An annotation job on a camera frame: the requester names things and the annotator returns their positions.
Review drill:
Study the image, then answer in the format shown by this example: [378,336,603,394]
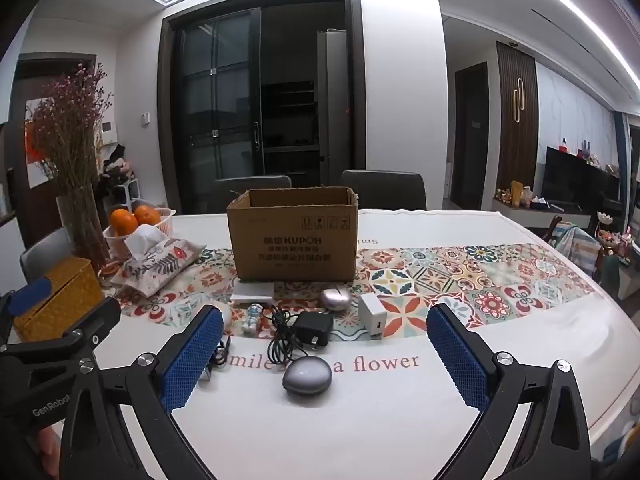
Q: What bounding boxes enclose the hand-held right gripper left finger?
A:
[60,304,225,480]

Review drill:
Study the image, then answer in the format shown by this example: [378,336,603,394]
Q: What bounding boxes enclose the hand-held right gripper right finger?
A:
[426,302,601,480]

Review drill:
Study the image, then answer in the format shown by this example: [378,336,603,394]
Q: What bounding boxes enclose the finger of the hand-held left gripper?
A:
[0,277,54,346]
[0,296,122,376]

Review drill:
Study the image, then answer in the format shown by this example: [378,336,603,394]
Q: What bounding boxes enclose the white suited doctor figurine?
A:
[243,302,264,336]

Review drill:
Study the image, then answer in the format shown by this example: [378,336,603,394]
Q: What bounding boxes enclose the white charger block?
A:
[358,293,387,329]

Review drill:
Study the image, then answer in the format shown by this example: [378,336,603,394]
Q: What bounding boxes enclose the brown cardboard box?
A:
[226,186,360,282]

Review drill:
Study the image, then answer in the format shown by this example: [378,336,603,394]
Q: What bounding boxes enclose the person's left hand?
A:
[27,425,63,480]

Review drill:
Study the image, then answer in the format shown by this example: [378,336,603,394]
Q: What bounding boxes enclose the yellow woven box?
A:
[12,256,104,341]

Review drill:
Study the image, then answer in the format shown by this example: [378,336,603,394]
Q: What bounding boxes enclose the light grey chair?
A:
[20,227,76,286]

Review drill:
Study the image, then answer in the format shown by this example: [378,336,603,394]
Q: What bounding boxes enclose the white round object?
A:
[210,302,233,336]

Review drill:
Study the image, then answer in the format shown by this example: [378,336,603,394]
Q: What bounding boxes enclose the white plastic basket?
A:
[103,207,177,261]

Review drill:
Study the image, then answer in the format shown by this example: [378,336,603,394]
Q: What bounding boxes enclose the crumpled white tissue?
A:
[111,224,207,301]

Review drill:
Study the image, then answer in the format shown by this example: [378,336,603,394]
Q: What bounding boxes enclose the glass vase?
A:
[56,185,109,271]

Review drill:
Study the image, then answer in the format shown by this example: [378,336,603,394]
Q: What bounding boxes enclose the white paper slip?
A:
[231,280,276,306]

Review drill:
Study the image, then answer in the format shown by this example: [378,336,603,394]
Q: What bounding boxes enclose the pile of oranges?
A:
[110,204,162,236]

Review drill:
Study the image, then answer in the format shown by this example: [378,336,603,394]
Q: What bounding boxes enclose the grey oval case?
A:
[282,356,332,395]

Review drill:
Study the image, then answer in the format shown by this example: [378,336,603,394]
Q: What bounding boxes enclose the black power adapter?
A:
[291,311,334,348]

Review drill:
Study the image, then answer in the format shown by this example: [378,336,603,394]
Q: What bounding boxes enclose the white shelf with plush toys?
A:
[100,145,138,211]

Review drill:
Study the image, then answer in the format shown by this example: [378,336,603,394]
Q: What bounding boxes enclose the chair with striped cloth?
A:
[547,215,603,281]

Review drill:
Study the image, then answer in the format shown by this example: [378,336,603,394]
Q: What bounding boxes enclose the white television cabinet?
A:
[492,197,596,231]

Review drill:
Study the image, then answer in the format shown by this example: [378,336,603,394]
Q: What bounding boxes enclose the dark grey dining chair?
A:
[207,175,293,213]
[340,170,427,211]

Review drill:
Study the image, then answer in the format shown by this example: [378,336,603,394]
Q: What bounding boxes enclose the dried flower bunch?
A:
[27,62,113,198]

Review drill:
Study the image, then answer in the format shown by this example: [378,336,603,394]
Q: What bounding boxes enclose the flower shaped tiered stand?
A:
[595,210,640,263]

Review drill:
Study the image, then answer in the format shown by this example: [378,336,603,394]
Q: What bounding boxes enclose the black television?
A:
[542,146,621,211]

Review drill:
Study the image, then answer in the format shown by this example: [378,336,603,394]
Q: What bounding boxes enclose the dark wooden door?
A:
[455,62,488,211]

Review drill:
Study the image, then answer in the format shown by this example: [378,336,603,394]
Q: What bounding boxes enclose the slatted wood panel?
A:
[496,41,540,196]

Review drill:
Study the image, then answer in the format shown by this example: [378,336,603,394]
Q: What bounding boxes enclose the sliding glass door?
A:
[172,7,263,211]

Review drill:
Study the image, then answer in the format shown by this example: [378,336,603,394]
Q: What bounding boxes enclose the thin black cord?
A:
[202,335,232,376]

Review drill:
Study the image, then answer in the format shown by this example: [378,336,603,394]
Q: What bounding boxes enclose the red and white wall picture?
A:
[25,97,63,188]

